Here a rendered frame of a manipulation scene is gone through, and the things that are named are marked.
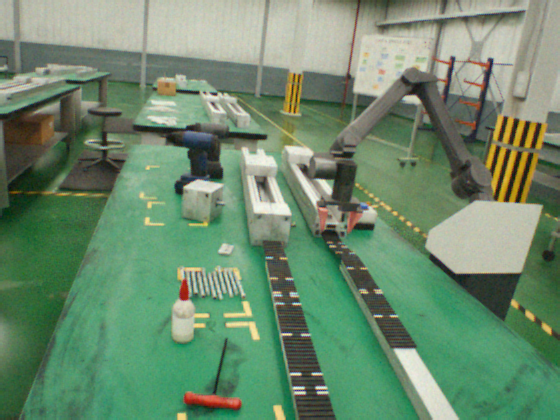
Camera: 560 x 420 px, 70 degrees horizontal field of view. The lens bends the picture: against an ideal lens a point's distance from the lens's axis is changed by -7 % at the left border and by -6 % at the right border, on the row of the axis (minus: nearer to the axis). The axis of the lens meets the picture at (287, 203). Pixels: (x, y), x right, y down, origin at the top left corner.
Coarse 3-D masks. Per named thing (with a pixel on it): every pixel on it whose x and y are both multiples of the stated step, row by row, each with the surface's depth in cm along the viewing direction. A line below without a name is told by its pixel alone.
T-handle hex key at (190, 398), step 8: (224, 344) 71; (224, 352) 69; (216, 384) 61; (192, 392) 58; (184, 400) 58; (192, 400) 58; (200, 400) 58; (208, 400) 58; (216, 400) 58; (224, 400) 58; (232, 400) 58; (240, 400) 59; (232, 408) 58
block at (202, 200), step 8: (192, 184) 127; (200, 184) 128; (208, 184) 129; (216, 184) 130; (184, 192) 124; (192, 192) 123; (200, 192) 123; (208, 192) 122; (216, 192) 126; (184, 200) 125; (192, 200) 124; (200, 200) 123; (208, 200) 123; (216, 200) 128; (184, 208) 125; (192, 208) 125; (200, 208) 124; (208, 208) 124; (216, 208) 129; (184, 216) 126; (192, 216) 126; (200, 216) 125; (208, 216) 124; (216, 216) 130
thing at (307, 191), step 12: (288, 168) 177; (288, 180) 175; (300, 180) 151; (312, 180) 164; (300, 192) 148; (312, 192) 139; (324, 192) 144; (300, 204) 147; (312, 204) 129; (312, 216) 128; (336, 216) 128; (348, 216) 125; (312, 228) 127; (324, 228) 125; (336, 228) 125
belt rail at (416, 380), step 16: (352, 288) 96; (368, 320) 85; (400, 352) 71; (416, 352) 72; (400, 368) 69; (416, 368) 68; (416, 384) 64; (432, 384) 64; (416, 400) 63; (432, 400) 61; (432, 416) 58; (448, 416) 58
